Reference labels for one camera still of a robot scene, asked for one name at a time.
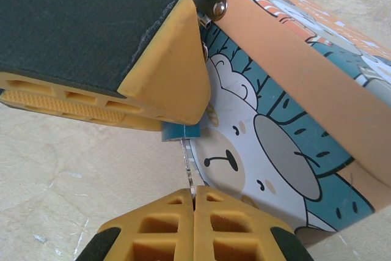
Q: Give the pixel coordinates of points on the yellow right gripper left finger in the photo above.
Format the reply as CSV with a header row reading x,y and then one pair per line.
x,y
152,230

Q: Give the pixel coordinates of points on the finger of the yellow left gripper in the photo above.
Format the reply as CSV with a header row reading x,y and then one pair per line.
x,y
91,28
61,103

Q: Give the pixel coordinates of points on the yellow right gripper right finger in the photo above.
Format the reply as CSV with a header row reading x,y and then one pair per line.
x,y
238,230

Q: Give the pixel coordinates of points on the teal padlock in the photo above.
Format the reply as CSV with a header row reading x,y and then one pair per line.
x,y
180,131

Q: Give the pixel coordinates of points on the silver metal hasp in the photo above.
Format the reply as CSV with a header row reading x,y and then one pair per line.
x,y
210,1

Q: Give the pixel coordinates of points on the orange bear cartoon board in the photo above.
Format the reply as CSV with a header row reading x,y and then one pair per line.
x,y
290,105

